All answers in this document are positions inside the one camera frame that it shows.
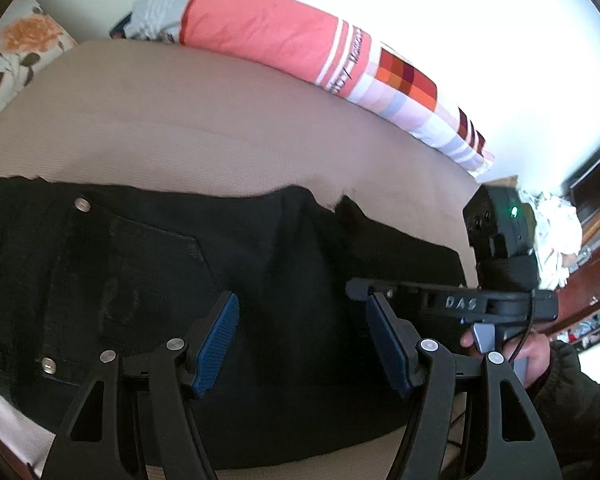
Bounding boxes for person's right hand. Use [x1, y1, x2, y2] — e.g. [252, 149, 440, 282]
[460, 322, 552, 392]

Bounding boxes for dark blue cloth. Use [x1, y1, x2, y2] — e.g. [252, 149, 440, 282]
[109, 11, 132, 40]

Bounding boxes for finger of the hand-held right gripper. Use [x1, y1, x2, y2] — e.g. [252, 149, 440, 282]
[345, 278, 432, 319]

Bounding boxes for floral pillow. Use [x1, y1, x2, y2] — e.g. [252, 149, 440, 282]
[0, 0, 78, 136]

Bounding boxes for beige bed cover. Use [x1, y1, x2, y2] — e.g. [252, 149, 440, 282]
[0, 37, 491, 480]

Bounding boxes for white cloth pile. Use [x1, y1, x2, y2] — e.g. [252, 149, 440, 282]
[527, 191, 584, 289]

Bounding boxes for person's right forearm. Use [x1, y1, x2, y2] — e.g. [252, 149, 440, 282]
[526, 339, 600, 480]

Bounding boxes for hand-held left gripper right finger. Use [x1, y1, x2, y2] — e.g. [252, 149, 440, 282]
[365, 292, 566, 480]

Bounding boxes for black pants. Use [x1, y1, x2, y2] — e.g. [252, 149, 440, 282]
[0, 175, 468, 471]

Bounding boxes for black cable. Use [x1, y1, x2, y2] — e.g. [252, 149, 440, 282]
[446, 409, 474, 480]
[511, 294, 537, 367]

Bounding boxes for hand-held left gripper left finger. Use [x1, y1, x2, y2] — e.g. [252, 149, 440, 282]
[40, 290, 242, 480]

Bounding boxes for pink plaid striped pillow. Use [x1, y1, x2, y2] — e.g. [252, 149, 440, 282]
[127, 0, 496, 177]

